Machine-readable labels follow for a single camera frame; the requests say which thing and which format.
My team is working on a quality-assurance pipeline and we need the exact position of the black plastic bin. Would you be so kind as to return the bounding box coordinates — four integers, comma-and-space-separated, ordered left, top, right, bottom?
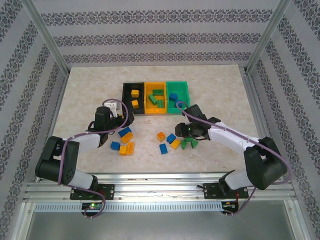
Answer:
121, 81, 147, 115

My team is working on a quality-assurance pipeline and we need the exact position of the green plastic bin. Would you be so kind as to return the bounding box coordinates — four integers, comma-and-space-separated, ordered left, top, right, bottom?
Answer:
165, 80, 191, 116

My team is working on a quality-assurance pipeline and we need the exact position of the yellow plastic bin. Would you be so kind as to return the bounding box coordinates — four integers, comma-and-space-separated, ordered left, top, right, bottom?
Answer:
144, 81, 168, 116

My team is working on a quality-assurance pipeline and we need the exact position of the circuit board with green light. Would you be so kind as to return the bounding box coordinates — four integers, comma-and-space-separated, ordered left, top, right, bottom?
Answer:
81, 202, 104, 211

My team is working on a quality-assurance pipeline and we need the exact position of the grey metal panel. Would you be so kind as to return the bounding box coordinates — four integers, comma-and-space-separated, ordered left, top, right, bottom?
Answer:
24, 211, 298, 240

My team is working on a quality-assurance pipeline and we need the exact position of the aluminium side rail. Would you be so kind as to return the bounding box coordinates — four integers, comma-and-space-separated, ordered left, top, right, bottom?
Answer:
34, 71, 72, 182
242, 71, 290, 182

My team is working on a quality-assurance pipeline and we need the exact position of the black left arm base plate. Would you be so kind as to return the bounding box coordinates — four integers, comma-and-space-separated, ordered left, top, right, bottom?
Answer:
70, 183, 115, 201

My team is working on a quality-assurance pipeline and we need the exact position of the aluminium mounting rail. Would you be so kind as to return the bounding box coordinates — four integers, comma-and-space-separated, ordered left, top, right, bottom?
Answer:
23, 172, 297, 203

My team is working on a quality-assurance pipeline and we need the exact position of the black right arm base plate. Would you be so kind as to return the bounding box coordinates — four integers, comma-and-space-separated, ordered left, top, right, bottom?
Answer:
202, 181, 250, 200

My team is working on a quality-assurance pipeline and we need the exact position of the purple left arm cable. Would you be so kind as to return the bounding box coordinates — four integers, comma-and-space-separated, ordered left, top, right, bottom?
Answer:
57, 99, 135, 220

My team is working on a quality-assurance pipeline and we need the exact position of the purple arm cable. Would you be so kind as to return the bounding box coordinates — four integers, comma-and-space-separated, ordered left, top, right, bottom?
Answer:
175, 100, 293, 218
57, 99, 135, 220

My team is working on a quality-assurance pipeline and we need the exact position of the slotted metal cable tray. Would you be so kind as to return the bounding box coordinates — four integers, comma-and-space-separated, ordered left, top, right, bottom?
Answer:
33, 201, 223, 212

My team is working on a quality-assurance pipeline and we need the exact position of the aluminium frame post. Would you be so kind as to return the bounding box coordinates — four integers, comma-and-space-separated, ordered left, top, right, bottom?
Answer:
22, 0, 71, 76
244, 0, 293, 75

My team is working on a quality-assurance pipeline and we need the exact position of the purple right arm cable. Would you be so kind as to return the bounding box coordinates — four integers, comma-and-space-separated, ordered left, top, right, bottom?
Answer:
175, 100, 293, 218

